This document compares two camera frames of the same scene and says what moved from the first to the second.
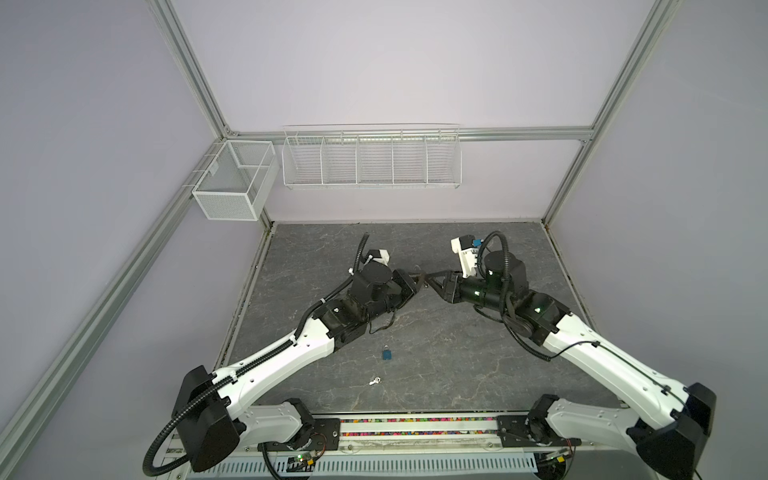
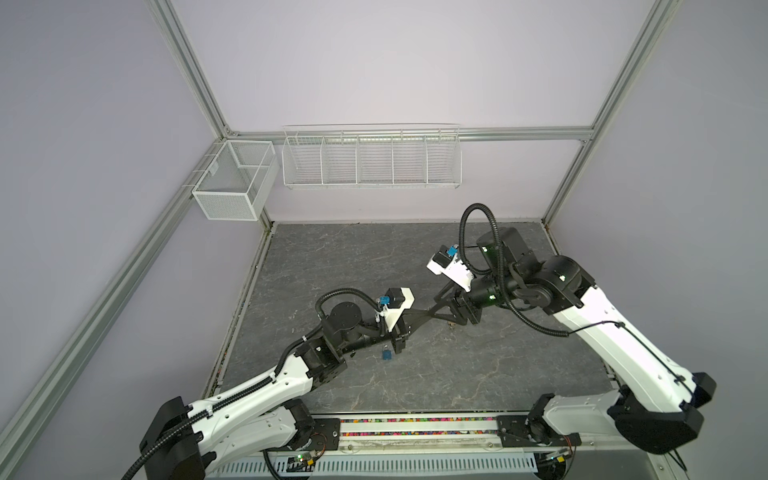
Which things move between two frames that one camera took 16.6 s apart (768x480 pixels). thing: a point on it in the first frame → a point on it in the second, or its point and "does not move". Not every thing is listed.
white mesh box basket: (242, 182) does not move
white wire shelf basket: (367, 156) does not move
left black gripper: (406, 286) → (402, 332)
